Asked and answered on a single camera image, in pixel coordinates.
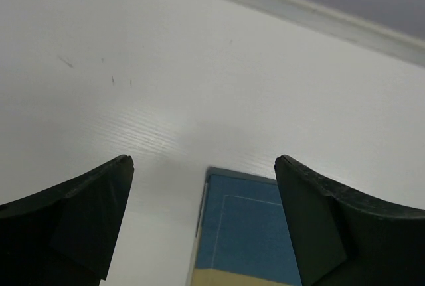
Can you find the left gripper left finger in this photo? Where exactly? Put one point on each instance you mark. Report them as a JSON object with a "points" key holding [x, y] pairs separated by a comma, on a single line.
{"points": [[66, 234]]}

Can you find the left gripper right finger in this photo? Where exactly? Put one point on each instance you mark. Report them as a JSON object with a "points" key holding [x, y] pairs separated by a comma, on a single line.
{"points": [[342, 236]]}

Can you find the blue beige placemat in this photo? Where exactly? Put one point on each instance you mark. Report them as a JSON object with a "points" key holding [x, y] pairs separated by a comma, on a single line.
{"points": [[242, 237]]}

